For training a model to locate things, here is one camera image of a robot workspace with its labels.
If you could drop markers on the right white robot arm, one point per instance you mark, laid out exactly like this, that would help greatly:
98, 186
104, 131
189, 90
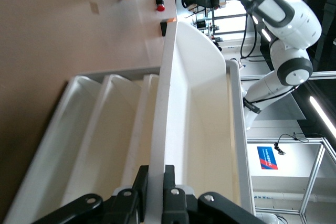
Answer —
288, 24

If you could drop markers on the aluminium frame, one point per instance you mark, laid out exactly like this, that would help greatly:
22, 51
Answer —
313, 171

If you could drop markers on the orange box with hole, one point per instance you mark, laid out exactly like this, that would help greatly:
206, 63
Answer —
163, 27

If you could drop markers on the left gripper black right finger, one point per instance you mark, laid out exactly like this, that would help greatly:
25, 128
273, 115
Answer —
174, 205

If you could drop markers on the white drawer cabinet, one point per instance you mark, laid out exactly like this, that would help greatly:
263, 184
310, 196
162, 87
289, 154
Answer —
240, 129

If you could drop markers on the red push button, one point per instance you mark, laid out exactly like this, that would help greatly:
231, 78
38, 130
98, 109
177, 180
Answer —
159, 1

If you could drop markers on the blue red sign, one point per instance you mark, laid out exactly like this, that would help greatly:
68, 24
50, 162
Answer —
267, 158

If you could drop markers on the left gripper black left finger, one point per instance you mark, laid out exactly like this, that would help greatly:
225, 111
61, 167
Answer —
128, 205

